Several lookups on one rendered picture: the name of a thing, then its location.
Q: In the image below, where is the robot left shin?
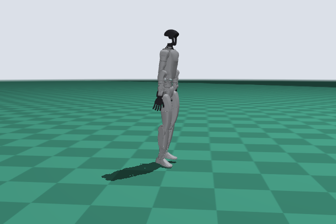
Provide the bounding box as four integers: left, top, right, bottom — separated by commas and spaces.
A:
165, 124, 175, 154

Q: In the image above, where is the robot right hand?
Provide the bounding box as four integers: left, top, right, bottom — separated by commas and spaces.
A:
153, 91, 164, 111

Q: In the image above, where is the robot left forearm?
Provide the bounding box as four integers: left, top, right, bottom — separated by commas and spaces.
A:
172, 76, 179, 91

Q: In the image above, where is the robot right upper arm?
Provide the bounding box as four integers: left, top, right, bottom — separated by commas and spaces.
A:
158, 50, 170, 77

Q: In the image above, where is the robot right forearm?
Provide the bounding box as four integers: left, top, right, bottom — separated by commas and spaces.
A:
157, 70, 165, 96

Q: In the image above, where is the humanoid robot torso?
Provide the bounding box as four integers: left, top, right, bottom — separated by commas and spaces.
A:
162, 46, 179, 98

